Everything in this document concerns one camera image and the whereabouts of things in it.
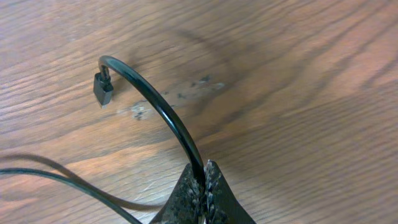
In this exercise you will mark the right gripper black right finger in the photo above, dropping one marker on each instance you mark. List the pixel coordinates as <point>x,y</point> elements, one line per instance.
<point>221,205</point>

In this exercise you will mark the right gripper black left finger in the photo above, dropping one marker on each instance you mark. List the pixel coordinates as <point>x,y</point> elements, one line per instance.
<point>185,204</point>

